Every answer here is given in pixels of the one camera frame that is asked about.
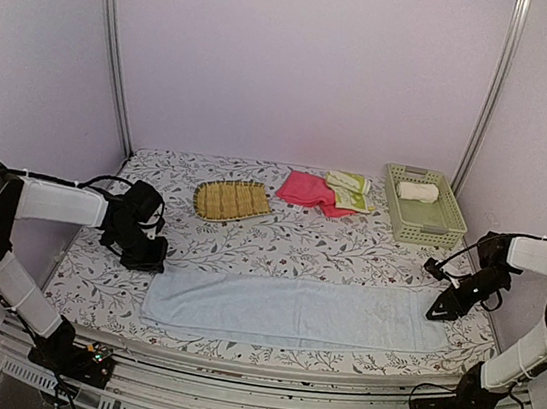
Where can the cream towel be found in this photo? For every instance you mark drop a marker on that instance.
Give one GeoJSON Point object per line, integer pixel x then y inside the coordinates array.
{"type": "Point", "coordinates": [423, 193]}

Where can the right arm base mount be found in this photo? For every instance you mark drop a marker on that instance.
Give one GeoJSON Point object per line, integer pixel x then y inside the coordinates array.
{"type": "Point", "coordinates": [468, 394]}

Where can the light blue towel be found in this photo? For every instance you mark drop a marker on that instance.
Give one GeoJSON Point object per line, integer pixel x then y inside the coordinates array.
{"type": "Point", "coordinates": [292, 313]}

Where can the right aluminium post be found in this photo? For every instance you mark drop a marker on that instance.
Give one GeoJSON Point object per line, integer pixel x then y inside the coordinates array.
{"type": "Point", "coordinates": [512, 40]}

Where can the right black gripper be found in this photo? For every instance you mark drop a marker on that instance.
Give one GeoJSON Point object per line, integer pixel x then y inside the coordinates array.
{"type": "Point", "coordinates": [455, 309]}

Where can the front aluminium rail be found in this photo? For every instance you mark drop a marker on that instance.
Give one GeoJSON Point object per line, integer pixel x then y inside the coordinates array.
{"type": "Point", "coordinates": [153, 377]}

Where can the pink towel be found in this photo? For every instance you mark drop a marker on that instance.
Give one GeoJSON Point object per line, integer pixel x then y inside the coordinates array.
{"type": "Point", "coordinates": [309, 191]}

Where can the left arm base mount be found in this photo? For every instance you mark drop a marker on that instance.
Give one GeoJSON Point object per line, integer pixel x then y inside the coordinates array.
{"type": "Point", "coordinates": [92, 364]}

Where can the left aluminium post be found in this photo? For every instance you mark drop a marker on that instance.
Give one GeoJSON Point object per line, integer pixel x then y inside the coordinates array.
{"type": "Point", "coordinates": [117, 86]}

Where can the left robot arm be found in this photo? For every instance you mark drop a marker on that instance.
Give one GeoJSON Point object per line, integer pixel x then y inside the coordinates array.
{"type": "Point", "coordinates": [129, 225]}

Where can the green plastic basket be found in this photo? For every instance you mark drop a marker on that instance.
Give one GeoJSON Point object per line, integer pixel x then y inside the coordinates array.
{"type": "Point", "coordinates": [440, 223]}

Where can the aluminium post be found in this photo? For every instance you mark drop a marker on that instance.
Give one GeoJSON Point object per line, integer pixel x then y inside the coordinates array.
{"type": "Point", "coordinates": [117, 86]}
{"type": "Point", "coordinates": [512, 40]}

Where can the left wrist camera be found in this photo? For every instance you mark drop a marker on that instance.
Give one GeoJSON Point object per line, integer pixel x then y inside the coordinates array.
{"type": "Point", "coordinates": [153, 228]}

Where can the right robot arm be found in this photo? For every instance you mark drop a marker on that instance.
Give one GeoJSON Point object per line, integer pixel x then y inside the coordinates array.
{"type": "Point", "coordinates": [505, 259]}

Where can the woven bamboo tray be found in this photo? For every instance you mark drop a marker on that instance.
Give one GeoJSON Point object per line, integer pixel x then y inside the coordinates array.
{"type": "Point", "coordinates": [230, 200]}

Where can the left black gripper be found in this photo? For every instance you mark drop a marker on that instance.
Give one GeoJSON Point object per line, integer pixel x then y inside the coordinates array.
{"type": "Point", "coordinates": [155, 264]}

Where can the yellow green patterned towel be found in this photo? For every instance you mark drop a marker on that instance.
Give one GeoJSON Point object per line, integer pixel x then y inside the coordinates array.
{"type": "Point", "coordinates": [351, 191]}

